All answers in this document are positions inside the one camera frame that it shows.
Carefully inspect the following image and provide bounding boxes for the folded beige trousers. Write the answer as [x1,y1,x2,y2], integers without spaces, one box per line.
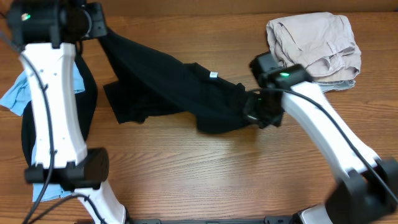
[266,12,361,82]

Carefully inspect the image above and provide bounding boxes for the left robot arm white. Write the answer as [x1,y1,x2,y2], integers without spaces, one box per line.
[6,1,129,223]

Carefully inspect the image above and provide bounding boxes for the folded light denim jeans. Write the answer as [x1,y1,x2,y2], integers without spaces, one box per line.
[317,80,356,93]

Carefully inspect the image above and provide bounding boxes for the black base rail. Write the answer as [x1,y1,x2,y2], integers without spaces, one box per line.
[74,203,333,224]

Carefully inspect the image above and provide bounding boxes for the light blue t-shirt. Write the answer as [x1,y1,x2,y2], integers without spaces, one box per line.
[1,63,85,202]

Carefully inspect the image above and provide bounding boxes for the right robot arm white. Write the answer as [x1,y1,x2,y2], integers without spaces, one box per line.
[245,62,397,223]

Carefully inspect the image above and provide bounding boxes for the black t-shirt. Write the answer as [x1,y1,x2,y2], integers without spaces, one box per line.
[98,27,259,135]

